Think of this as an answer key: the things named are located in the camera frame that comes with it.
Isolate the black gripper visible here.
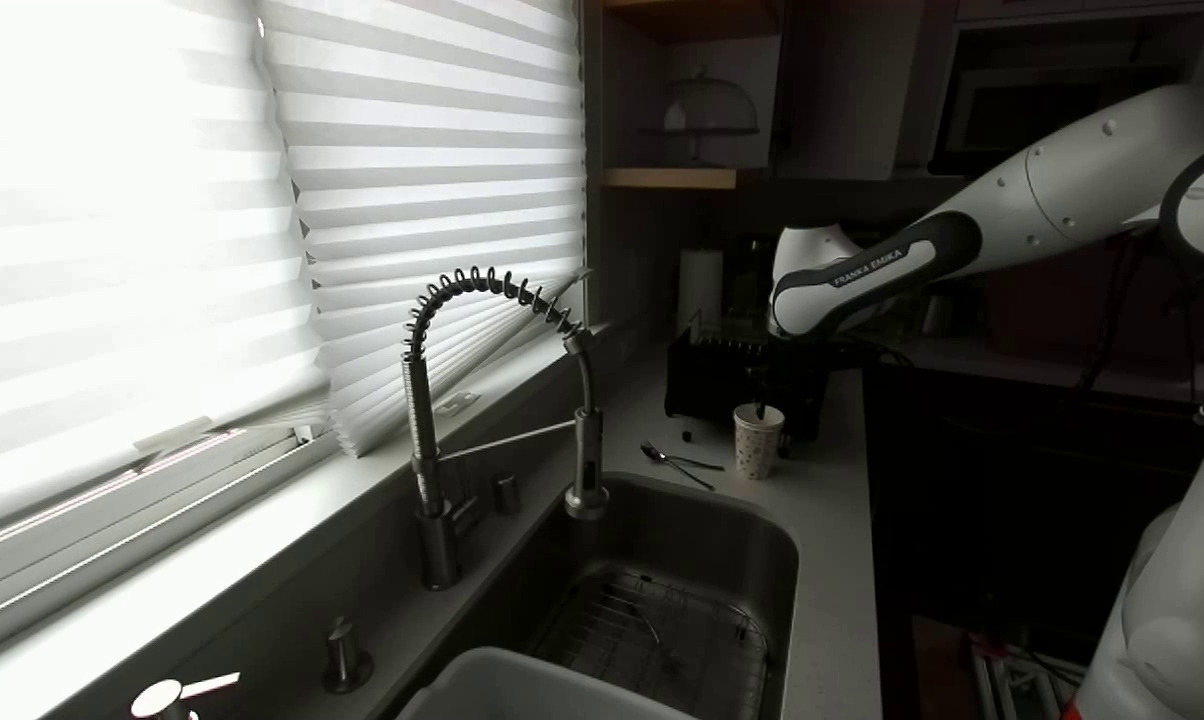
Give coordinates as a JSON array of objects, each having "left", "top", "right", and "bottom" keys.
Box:
[{"left": 755, "top": 323, "right": 830, "bottom": 392}]

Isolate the white patterned paper cup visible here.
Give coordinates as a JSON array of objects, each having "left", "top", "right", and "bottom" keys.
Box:
[{"left": 731, "top": 401, "right": 788, "bottom": 480}]

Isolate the long metal fork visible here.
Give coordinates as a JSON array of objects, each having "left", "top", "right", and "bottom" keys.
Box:
[{"left": 661, "top": 455, "right": 720, "bottom": 497}]

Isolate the metal spoon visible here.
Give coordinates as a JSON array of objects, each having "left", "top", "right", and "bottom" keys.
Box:
[{"left": 640, "top": 440, "right": 731, "bottom": 475}]

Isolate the stainless steel sink basin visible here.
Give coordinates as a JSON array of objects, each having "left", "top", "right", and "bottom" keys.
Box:
[{"left": 396, "top": 471, "right": 804, "bottom": 720}]

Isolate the chrome spring neck faucet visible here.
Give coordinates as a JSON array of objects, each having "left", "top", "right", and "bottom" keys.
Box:
[{"left": 401, "top": 264, "right": 615, "bottom": 592}]

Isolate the narrow white window blind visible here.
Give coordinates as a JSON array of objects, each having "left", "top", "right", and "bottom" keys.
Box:
[{"left": 253, "top": 0, "right": 593, "bottom": 461}]

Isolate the white plastic wash tub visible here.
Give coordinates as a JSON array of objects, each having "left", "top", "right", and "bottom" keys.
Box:
[{"left": 396, "top": 645, "right": 697, "bottom": 720}]

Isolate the chrome soap dispenser pump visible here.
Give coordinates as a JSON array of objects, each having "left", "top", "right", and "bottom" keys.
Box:
[{"left": 326, "top": 611, "right": 377, "bottom": 697}]

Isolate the wide white window blind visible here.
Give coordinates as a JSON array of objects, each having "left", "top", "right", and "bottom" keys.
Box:
[{"left": 0, "top": 0, "right": 334, "bottom": 538}]

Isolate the black wire dish rack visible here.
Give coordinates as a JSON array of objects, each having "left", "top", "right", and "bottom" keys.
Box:
[{"left": 675, "top": 297, "right": 816, "bottom": 354}]

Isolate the wooden wall shelf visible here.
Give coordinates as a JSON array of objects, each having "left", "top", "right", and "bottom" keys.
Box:
[{"left": 595, "top": 166, "right": 743, "bottom": 193}]

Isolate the wire dome food cover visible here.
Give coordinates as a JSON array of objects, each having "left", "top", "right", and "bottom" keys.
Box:
[{"left": 640, "top": 74, "right": 764, "bottom": 143}]

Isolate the wire sink bottom grid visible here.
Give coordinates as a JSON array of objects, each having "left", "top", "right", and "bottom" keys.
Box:
[{"left": 531, "top": 557, "right": 774, "bottom": 720}]

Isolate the white window frame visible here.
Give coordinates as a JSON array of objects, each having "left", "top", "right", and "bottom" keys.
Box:
[{"left": 0, "top": 411, "right": 338, "bottom": 666}]

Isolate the chrome tap handle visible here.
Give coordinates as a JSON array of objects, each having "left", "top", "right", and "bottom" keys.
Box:
[{"left": 128, "top": 669, "right": 247, "bottom": 720}]

